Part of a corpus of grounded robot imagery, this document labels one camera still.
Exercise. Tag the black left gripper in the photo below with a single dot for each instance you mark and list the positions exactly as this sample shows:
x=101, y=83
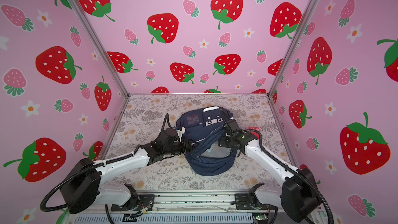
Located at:
x=185, y=149

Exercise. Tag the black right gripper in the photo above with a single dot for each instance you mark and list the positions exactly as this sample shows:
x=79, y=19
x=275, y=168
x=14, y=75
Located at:
x=221, y=141

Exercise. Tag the navy blue student backpack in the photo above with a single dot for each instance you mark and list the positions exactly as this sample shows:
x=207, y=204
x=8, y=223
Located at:
x=204, y=128

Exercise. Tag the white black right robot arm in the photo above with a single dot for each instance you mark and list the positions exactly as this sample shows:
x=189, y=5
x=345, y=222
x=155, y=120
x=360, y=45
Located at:
x=300, y=195

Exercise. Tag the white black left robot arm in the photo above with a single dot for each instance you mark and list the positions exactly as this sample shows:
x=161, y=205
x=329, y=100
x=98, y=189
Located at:
x=84, y=185

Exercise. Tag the red stationery package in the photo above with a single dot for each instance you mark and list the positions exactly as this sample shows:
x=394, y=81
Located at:
x=255, y=131

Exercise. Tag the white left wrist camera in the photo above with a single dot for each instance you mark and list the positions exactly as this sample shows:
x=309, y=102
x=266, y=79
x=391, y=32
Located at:
x=180, y=132

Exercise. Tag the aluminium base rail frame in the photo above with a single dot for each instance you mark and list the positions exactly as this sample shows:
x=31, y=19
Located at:
x=190, y=207

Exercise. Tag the aluminium corner post left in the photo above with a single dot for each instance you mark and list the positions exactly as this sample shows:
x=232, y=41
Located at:
x=82, y=17

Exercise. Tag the aluminium corner post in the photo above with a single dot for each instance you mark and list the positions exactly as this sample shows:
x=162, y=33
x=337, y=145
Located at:
x=82, y=17
x=306, y=17

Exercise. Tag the aluminium corner post right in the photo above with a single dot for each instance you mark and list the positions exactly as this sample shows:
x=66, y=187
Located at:
x=306, y=17

